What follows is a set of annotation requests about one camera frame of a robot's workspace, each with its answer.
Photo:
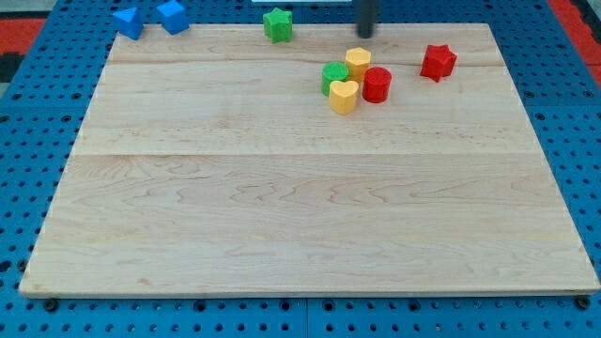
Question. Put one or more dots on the green star block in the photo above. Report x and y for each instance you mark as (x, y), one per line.
(278, 25)

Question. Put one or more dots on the red star block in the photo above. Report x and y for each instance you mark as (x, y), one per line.
(439, 62)

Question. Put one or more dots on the yellow heart block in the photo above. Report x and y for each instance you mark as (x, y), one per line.
(343, 96)

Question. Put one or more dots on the light wooden board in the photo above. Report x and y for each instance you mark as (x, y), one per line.
(210, 165)

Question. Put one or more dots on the green cylinder block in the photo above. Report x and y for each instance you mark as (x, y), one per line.
(333, 71)

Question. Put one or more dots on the red cylinder block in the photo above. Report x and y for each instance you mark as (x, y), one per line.
(376, 84)

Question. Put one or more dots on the yellow hexagon block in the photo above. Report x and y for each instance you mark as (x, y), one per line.
(357, 61)

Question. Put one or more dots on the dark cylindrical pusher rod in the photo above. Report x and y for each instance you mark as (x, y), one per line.
(366, 17)

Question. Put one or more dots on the blue cube block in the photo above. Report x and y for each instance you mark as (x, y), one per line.
(173, 17)

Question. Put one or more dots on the blue triangle block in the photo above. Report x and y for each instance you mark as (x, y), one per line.
(129, 22)

